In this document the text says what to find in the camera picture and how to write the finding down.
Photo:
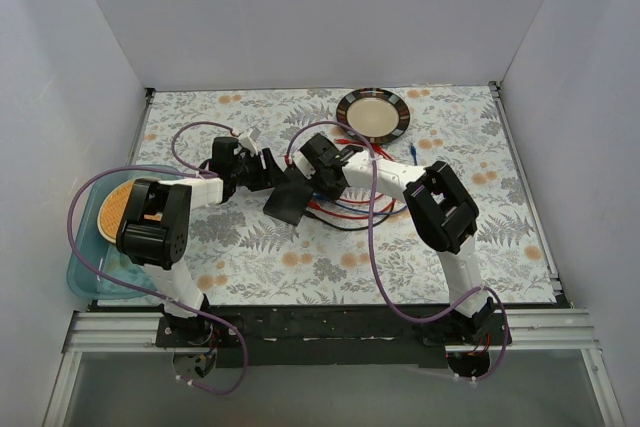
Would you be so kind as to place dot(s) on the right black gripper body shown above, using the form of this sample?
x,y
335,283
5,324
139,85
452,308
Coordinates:
x,y
301,179

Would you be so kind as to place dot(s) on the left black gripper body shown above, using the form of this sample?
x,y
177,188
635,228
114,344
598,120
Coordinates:
x,y
270,170

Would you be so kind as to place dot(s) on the black network switch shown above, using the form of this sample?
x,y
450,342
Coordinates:
x,y
290,197

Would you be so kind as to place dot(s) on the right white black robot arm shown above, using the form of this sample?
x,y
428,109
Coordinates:
x,y
443,214

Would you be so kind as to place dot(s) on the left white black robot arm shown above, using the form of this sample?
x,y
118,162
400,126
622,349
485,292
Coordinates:
x,y
153,232

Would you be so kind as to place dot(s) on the floral tablecloth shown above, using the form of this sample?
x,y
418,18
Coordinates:
x,y
238,255

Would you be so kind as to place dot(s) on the dark rimmed beige plate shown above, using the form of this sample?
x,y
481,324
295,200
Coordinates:
x,y
378,114

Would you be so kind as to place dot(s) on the orange woven round plate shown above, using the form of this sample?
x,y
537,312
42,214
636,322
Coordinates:
x,y
112,210

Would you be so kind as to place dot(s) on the teal plastic tray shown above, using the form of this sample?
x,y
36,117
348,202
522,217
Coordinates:
x,y
102,254

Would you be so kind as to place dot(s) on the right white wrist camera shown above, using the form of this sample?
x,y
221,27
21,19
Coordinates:
x,y
299,168

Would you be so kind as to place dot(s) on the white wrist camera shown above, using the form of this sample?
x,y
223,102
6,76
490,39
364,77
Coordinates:
x,y
249,140
299,168

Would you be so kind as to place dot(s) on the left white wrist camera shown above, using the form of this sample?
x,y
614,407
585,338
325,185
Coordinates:
x,y
249,140

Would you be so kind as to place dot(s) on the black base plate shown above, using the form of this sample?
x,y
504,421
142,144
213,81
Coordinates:
x,y
336,335

